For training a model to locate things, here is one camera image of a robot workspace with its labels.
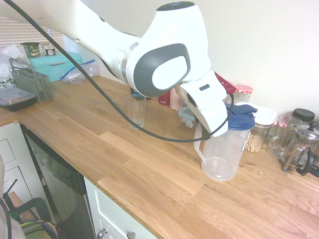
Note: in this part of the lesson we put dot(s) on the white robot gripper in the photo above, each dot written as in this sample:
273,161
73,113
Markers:
207,104

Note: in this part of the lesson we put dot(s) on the clear plastic pitcher blue lid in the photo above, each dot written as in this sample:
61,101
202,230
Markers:
221,154

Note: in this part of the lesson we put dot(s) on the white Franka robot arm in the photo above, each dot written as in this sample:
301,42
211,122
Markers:
159,62

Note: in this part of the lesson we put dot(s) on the glass container teal lid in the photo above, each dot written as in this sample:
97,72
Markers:
185,115

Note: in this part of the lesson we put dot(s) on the pink bottle black lid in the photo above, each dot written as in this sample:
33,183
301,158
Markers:
175,99

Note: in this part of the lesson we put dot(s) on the red bottle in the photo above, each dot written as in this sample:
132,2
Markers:
164,99

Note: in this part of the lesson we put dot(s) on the cereal container white lid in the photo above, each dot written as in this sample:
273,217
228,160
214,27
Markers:
261,117

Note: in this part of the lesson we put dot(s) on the dark blue canister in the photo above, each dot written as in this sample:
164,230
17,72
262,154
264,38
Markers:
136,93

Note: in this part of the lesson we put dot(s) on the clear faceted drinking glass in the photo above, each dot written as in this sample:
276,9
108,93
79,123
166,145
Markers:
135,112

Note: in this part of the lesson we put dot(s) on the clear glass mug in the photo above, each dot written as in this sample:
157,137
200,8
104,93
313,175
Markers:
281,139

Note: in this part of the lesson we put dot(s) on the jar with black lid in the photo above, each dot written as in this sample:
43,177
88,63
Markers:
303,115

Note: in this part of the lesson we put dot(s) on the glass French press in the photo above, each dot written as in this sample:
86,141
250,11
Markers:
301,147

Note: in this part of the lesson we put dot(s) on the clear zip plastic bag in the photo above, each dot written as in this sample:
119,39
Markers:
74,76

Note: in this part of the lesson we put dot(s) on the white cabinet door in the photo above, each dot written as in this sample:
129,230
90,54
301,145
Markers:
109,211

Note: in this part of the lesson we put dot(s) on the silver cabinet knob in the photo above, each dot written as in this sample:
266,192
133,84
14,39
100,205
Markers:
102,233
131,235

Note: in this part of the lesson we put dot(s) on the teal metal bread box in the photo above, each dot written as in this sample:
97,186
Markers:
53,67

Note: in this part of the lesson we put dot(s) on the black dishwasher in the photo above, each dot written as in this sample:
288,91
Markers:
57,174

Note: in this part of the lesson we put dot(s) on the red and white cup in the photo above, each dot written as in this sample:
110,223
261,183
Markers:
48,49

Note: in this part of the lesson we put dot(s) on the grey plastic cutlery basket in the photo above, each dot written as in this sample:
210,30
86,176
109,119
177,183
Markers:
37,85

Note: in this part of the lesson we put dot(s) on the green oatmeal cup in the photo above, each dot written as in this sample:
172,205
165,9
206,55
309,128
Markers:
32,49

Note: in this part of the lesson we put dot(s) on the black food container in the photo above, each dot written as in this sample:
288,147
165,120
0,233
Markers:
16,99

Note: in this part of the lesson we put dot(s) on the green clamp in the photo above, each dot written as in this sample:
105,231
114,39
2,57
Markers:
37,206

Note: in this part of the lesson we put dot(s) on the white drawer cabinet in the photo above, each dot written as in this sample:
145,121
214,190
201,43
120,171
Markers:
15,159

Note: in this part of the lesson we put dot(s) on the white plastic shopping bag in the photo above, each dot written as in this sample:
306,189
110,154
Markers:
6,72

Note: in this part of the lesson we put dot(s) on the white window blinds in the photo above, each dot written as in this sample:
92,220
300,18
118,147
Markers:
15,35

